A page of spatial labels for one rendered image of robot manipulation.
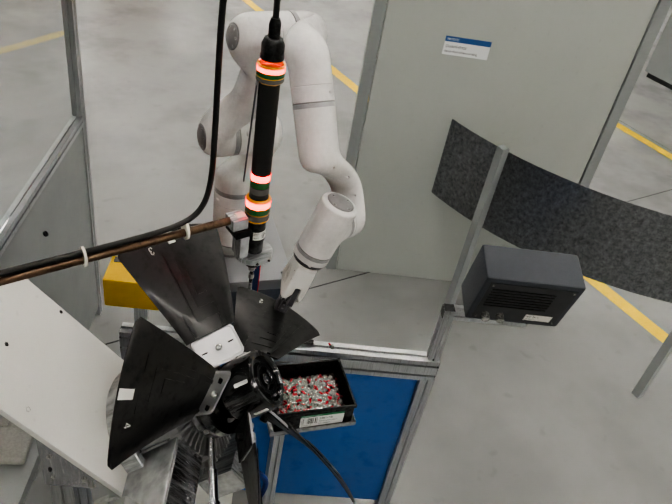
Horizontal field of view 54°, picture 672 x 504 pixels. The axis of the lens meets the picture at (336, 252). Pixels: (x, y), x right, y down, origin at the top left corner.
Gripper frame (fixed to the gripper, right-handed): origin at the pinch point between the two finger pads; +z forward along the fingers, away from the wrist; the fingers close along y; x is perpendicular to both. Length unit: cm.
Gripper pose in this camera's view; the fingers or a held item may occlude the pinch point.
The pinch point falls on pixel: (282, 303)
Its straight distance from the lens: 157.0
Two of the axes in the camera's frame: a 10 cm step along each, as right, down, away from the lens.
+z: -4.4, 7.2, 5.4
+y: 0.2, 6.0, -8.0
